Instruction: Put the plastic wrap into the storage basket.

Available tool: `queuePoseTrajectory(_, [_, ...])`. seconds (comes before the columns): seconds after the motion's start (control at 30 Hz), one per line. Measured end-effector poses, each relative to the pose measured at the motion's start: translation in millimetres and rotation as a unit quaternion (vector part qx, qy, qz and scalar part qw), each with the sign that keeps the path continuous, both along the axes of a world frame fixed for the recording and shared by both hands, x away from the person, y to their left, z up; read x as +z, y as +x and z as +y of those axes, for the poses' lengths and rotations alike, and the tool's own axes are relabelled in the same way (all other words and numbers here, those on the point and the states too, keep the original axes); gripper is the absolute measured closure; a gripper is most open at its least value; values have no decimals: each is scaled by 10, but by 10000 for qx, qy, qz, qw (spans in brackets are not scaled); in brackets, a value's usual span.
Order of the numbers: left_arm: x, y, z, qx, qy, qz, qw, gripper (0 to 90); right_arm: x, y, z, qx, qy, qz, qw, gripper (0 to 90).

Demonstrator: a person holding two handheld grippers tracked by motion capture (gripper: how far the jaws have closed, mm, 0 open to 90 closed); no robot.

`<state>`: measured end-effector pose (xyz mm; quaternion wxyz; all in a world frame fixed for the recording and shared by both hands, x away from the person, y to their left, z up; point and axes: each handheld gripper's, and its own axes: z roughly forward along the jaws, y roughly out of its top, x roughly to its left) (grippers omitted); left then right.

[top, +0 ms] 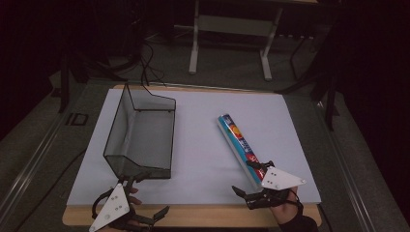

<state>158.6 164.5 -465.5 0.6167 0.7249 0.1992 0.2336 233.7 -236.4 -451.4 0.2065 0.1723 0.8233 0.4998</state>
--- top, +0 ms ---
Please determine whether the person's right hand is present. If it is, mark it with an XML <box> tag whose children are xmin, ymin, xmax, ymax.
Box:
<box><xmin>270</xmin><ymin>186</ymin><xmax>305</xmax><ymax>225</ymax></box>

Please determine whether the white table mat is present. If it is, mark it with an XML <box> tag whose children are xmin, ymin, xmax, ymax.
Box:
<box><xmin>66</xmin><ymin>88</ymin><xmax>322</xmax><ymax>206</ymax></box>

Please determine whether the white metal desk frame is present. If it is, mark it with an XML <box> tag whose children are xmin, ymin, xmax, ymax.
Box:
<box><xmin>188</xmin><ymin>0</ymin><xmax>285</xmax><ymax>82</ymax></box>

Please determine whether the black floor bracket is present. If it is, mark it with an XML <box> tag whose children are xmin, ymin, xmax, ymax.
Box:
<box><xmin>65</xmin><ymin>112</ymin><xmax>89</xmax><ymax>127</ymax></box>

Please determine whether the thin black floor cable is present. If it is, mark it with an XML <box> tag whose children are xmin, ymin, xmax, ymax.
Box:
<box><xmin>14</xmin><ymin>147</ymin><xmax>89</xmax><ymax>232</ymax></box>

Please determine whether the black stand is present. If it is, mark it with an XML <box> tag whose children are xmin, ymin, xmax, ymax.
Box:
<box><xmin>275</xmin><ymin>18</ymin><xmax>341</xmax><ymax>131</ymax></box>

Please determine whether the person's left hand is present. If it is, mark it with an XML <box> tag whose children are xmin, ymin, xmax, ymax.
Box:
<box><xmin>96</xmin><ymin>187</ymin><xmax>143</xmax><ymax>232</ymax></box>

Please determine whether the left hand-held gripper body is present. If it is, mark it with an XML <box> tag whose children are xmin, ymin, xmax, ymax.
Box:
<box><xmin>89</xmin><ymin>182</ymin><xmax>145</xmax><ymax>232</ymax></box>

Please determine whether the clear plastic bin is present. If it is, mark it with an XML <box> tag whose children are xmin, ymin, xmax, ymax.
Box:
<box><xmin>102</xmin><ymin>82</ymin><xmax>177</xmax><ymax>180</ymax></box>

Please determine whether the metal floor rail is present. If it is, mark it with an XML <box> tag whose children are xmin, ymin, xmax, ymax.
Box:
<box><xmin>315</xmin><ymin>101</ymin><xmax>378</xmax><ymax>232</ymax></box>
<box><xmin>0</xmin><ymin>110</ymin><xmax>67</xmax><ymax>223</ymax></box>

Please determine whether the long blue printed box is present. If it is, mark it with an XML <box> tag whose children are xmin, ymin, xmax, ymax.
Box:
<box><xmin>217</xmin><ymin>113</ymin><xmax>269</xmax><ymax>190</ymax></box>

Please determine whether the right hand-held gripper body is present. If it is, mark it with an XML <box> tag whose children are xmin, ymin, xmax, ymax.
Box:
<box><xmin>245</xmin><ymin>165</ymin><xmax>307</xmax><ymax>211</ymax></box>

